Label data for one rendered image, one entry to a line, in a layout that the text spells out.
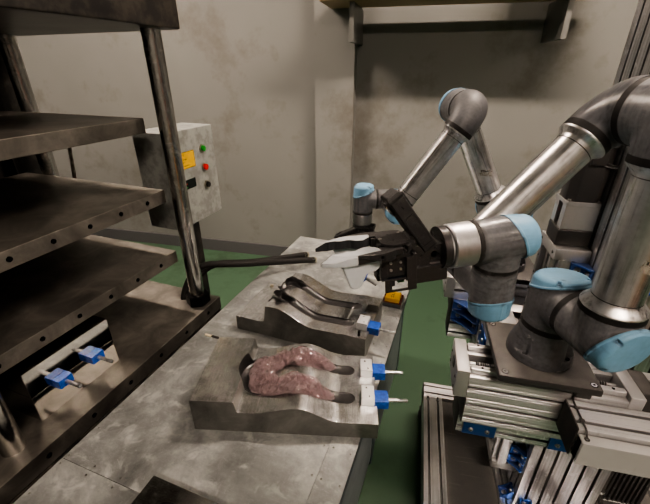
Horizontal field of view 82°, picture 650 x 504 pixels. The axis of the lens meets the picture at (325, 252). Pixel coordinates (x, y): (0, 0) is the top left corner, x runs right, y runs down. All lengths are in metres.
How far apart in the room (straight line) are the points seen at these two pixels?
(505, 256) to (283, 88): 2.85
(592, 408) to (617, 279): 0.41
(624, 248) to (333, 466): 0.79
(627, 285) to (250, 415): 0.89
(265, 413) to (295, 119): 2.64
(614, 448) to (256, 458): 0.82
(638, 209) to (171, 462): 1.14
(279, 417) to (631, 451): 0.80
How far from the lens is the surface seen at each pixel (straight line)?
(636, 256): 0.85
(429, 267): 0.64
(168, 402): 1.29
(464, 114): 1.28
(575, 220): 1.21
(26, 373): 1.33
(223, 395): 1.10
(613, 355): 0.91
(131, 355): 1.53
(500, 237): 0.66
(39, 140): 1.27
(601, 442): 1.12
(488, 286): 0.70
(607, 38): 3.36
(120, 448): 1.23
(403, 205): 0.58
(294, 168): 3.41
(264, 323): 1.41
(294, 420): 1.09
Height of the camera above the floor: 1.69
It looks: 26 degrees down
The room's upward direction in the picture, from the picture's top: straight up
